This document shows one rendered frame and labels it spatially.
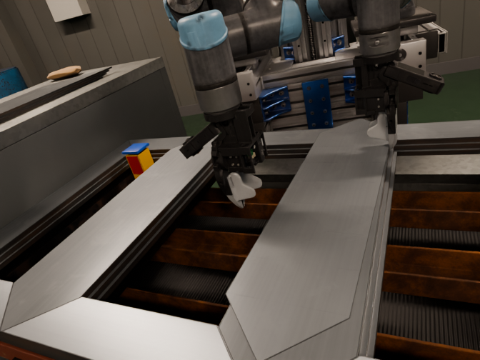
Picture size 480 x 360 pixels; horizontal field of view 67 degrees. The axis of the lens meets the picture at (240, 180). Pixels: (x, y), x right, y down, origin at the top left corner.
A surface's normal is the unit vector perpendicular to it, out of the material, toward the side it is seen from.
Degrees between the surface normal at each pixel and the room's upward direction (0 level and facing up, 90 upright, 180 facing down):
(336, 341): 0
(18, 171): 90
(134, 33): 90
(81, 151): 90
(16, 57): 90
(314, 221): 0
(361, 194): 0
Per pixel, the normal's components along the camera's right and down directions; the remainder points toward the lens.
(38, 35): -0.20, 0.51
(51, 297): -0.22, -0.86
